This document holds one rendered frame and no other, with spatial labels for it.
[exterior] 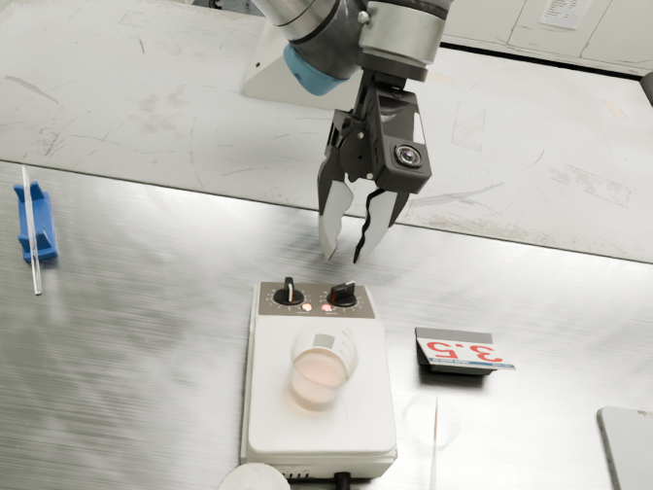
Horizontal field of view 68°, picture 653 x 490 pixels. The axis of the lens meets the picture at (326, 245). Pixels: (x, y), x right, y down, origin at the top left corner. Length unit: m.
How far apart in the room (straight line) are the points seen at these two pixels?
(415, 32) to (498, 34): 2.52
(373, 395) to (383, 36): 0.31
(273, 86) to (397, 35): 0.37
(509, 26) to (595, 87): 1.89
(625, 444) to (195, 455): 0.43
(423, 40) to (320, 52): 0.14
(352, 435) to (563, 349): 0.31
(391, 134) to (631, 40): 2.82
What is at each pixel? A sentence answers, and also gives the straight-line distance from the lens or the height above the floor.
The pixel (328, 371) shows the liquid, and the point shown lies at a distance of 0.40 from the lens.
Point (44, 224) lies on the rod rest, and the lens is 0.66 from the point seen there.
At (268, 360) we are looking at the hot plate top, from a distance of 0.43.
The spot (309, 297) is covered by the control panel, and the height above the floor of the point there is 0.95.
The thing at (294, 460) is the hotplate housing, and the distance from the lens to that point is 0.43.
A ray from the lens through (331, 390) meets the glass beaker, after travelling 0.35.
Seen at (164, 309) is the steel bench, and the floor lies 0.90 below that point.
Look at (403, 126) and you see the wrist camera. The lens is 0.45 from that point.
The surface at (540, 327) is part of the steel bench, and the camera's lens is 0.64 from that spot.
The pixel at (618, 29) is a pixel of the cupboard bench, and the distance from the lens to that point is 3.15.
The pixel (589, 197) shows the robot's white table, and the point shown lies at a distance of 0.84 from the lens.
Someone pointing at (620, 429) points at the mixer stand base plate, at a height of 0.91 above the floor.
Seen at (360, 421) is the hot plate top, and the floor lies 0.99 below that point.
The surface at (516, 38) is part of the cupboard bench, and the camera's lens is 3.01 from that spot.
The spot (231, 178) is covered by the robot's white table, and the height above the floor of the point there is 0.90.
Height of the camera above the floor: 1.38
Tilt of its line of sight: 52 degrees down
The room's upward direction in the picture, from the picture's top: 11 degrees clockwise
